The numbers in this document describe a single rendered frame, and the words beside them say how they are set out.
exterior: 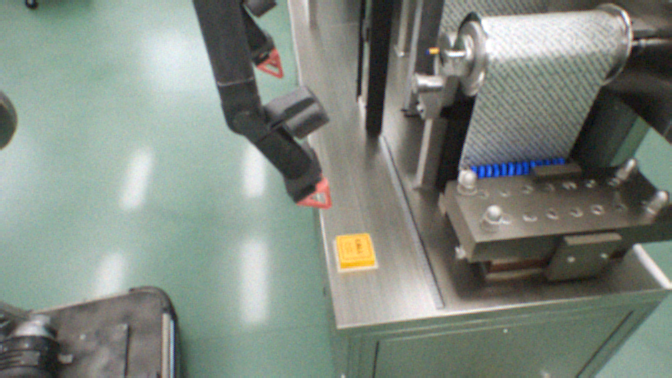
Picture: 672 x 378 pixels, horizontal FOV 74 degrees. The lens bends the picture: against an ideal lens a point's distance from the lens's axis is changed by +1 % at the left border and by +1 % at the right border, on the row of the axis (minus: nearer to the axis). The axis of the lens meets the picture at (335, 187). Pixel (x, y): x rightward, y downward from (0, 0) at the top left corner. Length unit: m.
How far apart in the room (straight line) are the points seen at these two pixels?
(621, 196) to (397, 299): 0.48
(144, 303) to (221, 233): 0.60
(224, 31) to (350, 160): 0.62
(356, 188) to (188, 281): 1.19
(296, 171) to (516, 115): 0.44
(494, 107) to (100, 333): 1.41
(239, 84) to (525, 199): 0.58
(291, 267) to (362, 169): 1.01
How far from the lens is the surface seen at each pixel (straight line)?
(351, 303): 0.87
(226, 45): 0.63
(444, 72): 0.92
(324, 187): 0.76
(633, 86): 1.07
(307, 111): 0.70
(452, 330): 0.94
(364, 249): 0.92
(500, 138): 0.95
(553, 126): 0.99
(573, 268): 0.97
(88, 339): 1.76
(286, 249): 2.11
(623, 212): 0.99
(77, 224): 2.54
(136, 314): 1.77
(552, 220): 0.91
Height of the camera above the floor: 1.64
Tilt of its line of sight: 43 degrees down
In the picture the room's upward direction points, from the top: straight up
